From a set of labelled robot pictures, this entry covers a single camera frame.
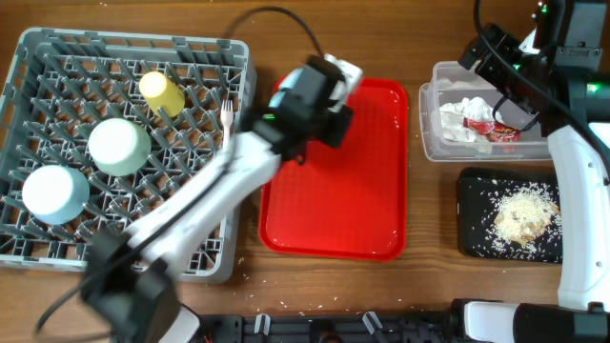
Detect white plastic fork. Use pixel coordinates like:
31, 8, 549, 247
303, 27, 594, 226
220, 100, 234, 149

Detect red snack wrapper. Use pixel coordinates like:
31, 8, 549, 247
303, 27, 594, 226
463, 118, 520, 142

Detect white napkin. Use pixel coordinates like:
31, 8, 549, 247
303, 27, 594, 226
439, 97, 493, 143

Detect rice and food scraps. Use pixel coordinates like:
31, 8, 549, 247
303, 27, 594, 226
472, 182, 562, 263

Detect yellow plastic cup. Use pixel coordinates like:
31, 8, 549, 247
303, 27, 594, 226
138, 71, 185, 118

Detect mint green bowl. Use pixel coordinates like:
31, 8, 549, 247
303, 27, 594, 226
88, 118, 152, 176

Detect small light blue bowl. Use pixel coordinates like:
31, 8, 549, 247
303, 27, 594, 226
22, 165, 90, 225

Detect large light blue plate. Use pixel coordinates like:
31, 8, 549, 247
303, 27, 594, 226
277, 68, 302, 94

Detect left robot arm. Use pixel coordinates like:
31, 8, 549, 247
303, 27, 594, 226
79, 54, 363, 342

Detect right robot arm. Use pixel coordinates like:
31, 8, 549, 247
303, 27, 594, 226
452, 0, 609, 342

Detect grey dishwasher rack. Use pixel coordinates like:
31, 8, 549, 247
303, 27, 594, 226
1, 28, 256, 272

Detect red plastic tray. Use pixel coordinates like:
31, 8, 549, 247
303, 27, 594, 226
258, 78, 409, 261

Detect clear plastic bin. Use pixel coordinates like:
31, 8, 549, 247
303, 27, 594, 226
418, 61, 551, 162

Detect black plastic tray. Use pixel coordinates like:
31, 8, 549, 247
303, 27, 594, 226
457, 168, 559, 259

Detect left black cable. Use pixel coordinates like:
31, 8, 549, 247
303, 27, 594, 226
32, 5, 328, 334

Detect black cable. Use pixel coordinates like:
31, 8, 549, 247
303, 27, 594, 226
473, 0, 610, 182
32, 5, 328, 334

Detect right black cable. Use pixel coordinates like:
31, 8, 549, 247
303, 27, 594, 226
473, 0, 610, 182

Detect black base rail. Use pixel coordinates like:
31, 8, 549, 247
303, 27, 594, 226
192, 312, 473, 343

